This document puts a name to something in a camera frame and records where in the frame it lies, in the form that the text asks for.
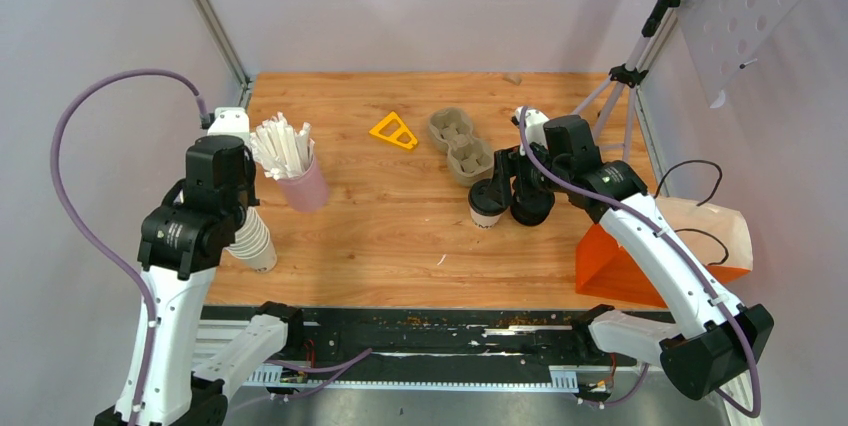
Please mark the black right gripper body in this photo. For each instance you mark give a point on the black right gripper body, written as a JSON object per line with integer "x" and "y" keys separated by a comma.
{"x": 533, "y": 176}

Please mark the black plastic cup lid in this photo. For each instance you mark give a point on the black plastic cup lid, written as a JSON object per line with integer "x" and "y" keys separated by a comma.
{"x": 487, "y": 198}

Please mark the orange and white paper bag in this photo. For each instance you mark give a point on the orange and white paper bag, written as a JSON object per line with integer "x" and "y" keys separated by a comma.
{"x": 718, "y": 236}

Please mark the white paper coffee cup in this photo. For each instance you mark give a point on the white paper coffee cup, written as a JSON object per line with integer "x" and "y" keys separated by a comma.
{"x": 484, "y": 220}

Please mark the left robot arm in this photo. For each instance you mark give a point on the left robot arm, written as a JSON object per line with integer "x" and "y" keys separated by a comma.
{"x": 181, "y": 245}

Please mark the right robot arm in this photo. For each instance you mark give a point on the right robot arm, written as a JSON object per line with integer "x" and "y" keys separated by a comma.
{"x": 712, "y": 338}

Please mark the cardboard cup carrier stack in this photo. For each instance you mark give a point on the cardboard cup carrier stack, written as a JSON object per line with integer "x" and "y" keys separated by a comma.
{"x": 468, "y": 158}

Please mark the stack of black lids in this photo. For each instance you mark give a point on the stack of black lids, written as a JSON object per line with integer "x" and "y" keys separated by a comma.
{"x": 533, "y": 208}

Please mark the yellow plastic triangle piece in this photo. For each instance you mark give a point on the yellow plastic triangle piece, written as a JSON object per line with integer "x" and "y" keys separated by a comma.
{"x": 393, "y": 130}

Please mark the pink cup of straws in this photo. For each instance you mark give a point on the pink cup of straws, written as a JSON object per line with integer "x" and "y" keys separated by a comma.
{"x": 287, "y": 156}

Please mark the stack of white paper cups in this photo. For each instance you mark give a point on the stack of white paper cups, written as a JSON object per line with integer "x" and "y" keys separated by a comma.
{"x": 253, "y": 245}

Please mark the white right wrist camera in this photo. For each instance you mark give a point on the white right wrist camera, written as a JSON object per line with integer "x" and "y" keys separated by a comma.
{"x": 534, "y": 127}

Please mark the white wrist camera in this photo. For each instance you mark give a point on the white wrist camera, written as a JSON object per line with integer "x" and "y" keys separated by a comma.
{"x": 229, "y": 121}
{"x": 534, "y": 127}

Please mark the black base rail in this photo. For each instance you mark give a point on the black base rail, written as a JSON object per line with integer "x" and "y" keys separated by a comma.
{"x": 448, "y": 348}

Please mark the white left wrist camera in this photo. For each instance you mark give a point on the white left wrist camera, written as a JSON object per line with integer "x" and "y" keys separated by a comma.
{"x": 229, "y": 121}

